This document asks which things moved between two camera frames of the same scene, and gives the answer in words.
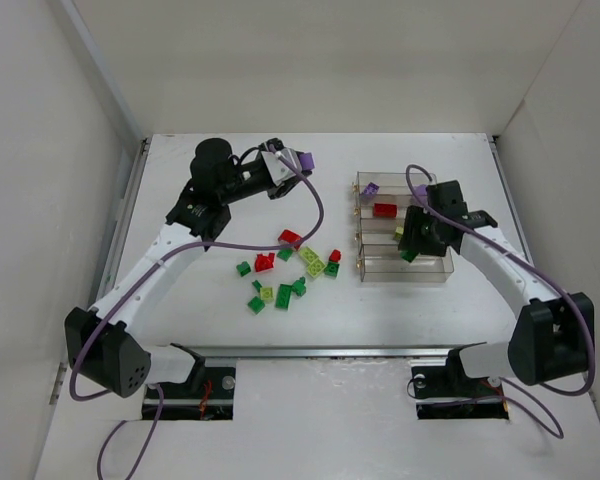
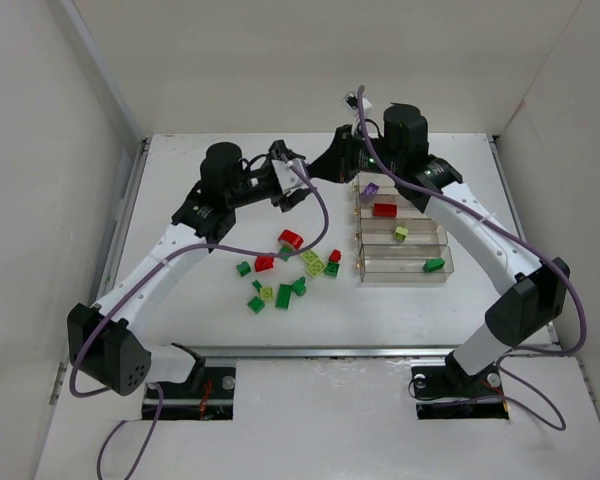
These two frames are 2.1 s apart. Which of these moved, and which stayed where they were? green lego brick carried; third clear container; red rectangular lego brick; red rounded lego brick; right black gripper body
Moved: green lego brick carried; right black gripper body
Stayed: third clear container; red rounded lego brick; red rectangular lego brick
